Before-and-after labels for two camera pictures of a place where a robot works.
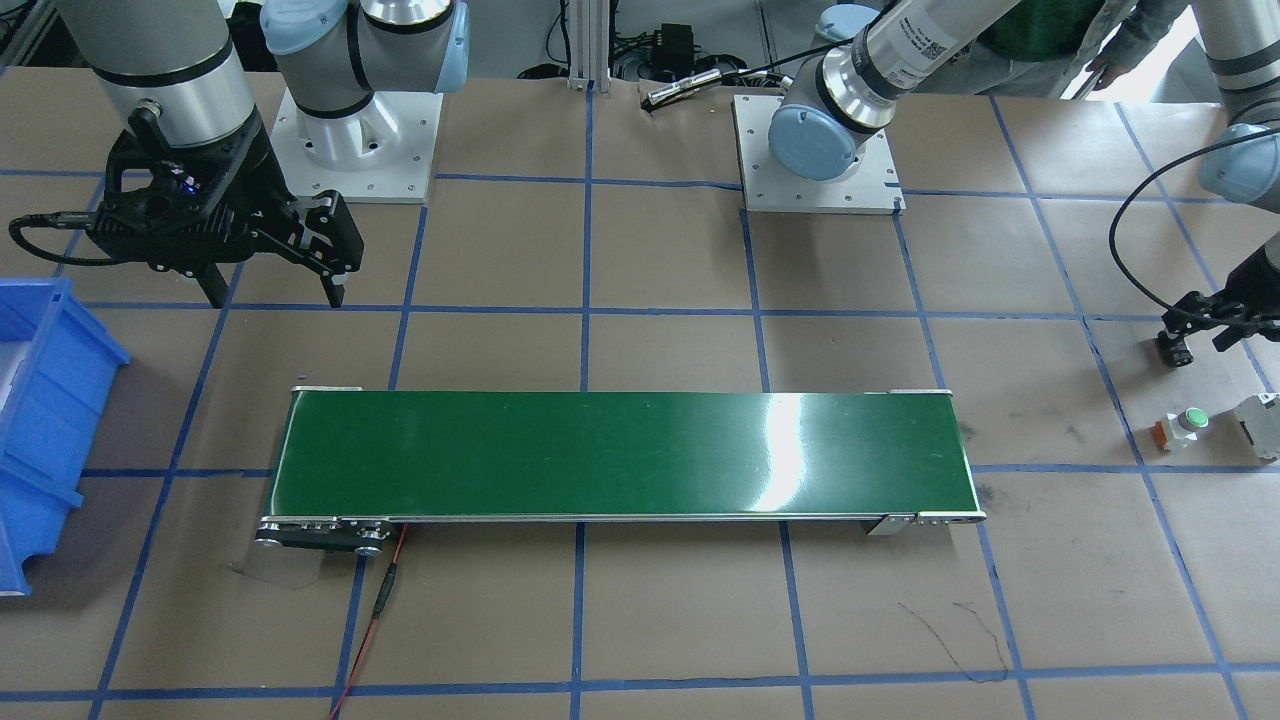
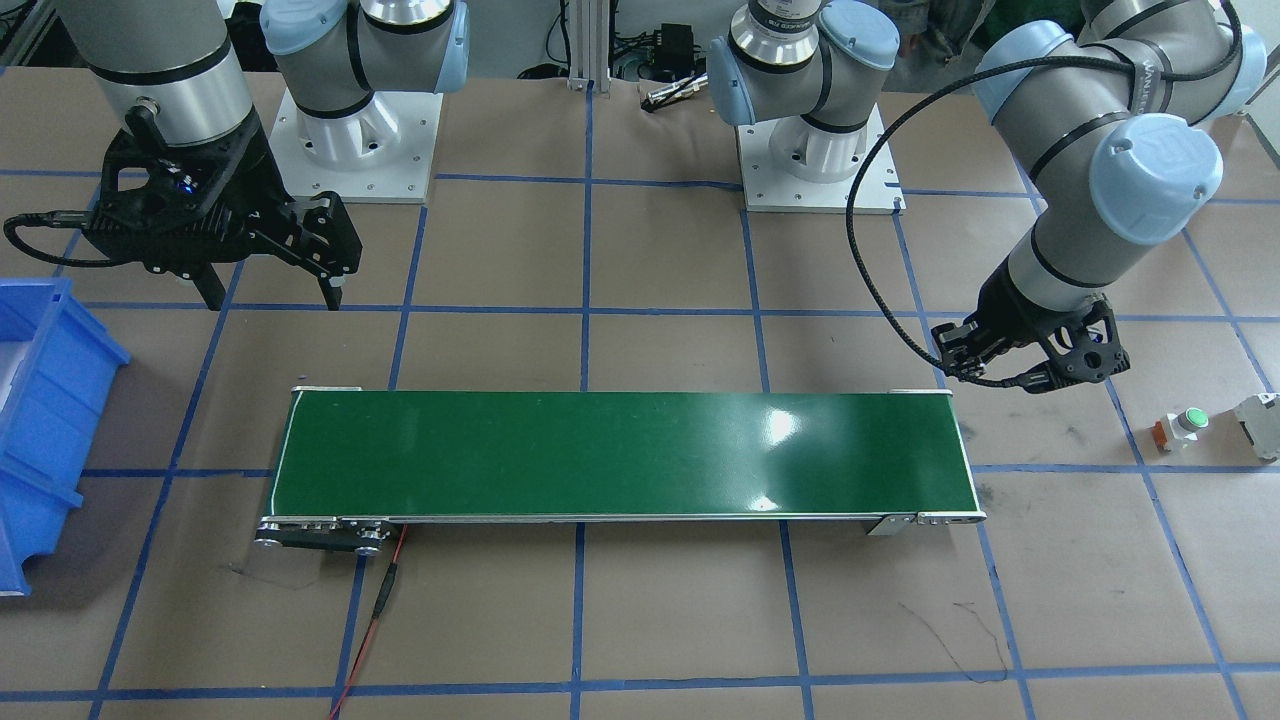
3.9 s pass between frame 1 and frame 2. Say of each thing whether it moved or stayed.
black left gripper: moved
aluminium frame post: stayed
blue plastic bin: stayed
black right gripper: stayed
